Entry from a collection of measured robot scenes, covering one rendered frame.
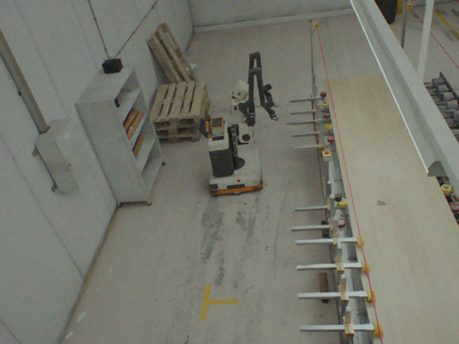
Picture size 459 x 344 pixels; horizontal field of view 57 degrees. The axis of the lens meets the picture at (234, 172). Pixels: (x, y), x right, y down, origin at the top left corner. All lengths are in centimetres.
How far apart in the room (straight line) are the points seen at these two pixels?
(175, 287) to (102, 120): 200
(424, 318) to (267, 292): 169
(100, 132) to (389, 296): 347
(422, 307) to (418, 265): 36
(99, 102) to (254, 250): 233
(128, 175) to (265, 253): 194
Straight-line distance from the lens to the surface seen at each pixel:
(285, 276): 441
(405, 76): 230
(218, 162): 508
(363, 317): 342
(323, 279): 427
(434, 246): 355
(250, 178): 518
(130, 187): 545
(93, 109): 491
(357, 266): 325
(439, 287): 330
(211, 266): 462
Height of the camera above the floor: 348
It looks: 37 degrees down
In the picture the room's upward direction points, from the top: 11 degrees counter-clockwise
